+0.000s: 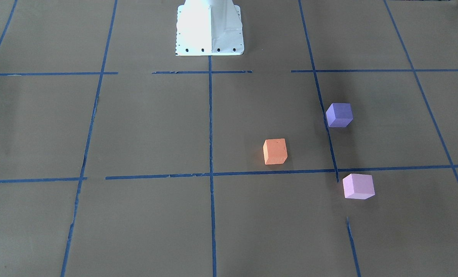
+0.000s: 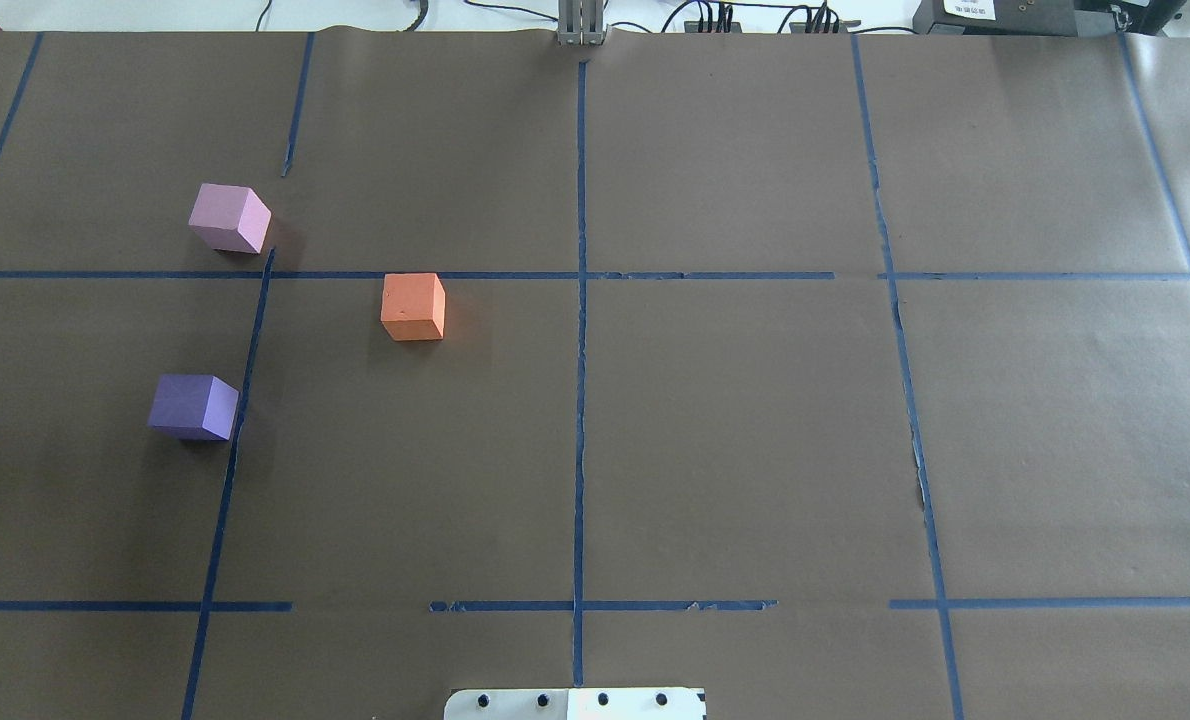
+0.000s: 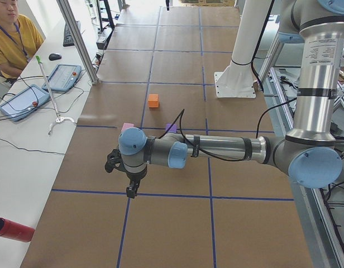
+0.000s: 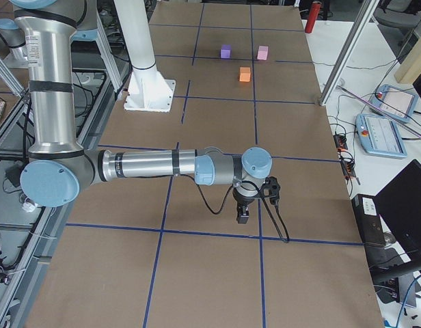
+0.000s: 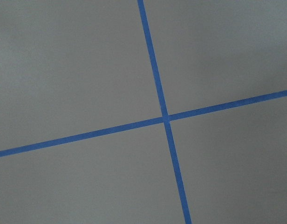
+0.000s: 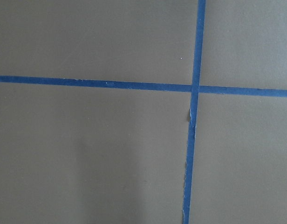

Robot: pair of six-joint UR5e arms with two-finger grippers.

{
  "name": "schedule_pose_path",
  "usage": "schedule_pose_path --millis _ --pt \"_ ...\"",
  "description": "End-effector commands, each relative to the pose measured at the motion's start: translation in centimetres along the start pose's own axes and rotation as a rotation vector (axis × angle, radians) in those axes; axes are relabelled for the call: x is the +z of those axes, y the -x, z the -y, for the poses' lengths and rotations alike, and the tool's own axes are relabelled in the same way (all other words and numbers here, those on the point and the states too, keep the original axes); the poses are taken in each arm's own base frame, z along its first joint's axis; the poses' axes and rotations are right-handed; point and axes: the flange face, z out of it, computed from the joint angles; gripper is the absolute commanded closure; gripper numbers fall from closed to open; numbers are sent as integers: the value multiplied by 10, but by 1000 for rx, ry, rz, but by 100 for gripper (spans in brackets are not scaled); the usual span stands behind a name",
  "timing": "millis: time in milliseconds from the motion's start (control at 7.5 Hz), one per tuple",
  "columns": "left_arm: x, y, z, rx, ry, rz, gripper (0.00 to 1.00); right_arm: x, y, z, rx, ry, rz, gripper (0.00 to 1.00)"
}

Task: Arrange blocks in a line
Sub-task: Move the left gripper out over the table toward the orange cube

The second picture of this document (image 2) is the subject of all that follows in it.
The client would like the orange foam cube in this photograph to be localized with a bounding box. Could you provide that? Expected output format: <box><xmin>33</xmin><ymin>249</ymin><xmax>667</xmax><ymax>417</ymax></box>
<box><xmin>380</xmin><ymin>273</ymin><xmax>447</xmax><ymax>342</ymax></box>

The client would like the brown paper table cover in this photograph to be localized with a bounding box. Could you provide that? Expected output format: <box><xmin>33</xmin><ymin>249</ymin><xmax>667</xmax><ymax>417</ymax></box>
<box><xmin>0</xmin><ymin>27</ymin><xmax>1190</xmax><ymax>719</ymax></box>

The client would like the grey metal camera post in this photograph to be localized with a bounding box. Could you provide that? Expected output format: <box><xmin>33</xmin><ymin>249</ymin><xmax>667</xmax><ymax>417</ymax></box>
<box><xmin>557</xmin><ymin>0</ymin><xmax>608</xmax><ymax>46</ymax></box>

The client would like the purple foam cube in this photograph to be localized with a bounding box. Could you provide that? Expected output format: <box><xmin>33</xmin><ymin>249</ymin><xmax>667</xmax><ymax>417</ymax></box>
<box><xmin>148</xmin><ymin>374</ymin><xmax>240</xmax><ymax>442</ymax></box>

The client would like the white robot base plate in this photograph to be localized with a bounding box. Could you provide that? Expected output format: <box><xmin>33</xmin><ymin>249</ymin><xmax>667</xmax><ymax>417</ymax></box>
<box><xmin>443</xmin><ymin>687</ymin><xmax>708</xmax><ymax>719</ymax></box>

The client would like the black power strip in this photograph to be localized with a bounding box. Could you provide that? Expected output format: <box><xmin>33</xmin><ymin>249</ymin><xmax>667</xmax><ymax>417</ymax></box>
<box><xmin>685</xmin><ymin>10</ymin><xmax>743</xmax><ymax>35</ymax></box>
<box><xmin>787</xmin><ymin>20</ymin><xmax>850</xmax><ymax>35</ymax></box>

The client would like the black device with label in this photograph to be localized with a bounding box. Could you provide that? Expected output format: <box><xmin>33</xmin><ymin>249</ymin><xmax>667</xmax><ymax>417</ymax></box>
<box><xmin>912</xmin><ymin>1</ymin><xmax>1150</xmax><ymax>37</ymax></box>

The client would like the pink foam cube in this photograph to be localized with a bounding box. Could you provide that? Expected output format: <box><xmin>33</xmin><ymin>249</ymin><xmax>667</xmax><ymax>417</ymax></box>
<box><xmin>188</xmin><ymin>183</ymin><xmax>273</xmax><ymax>253</ymax></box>

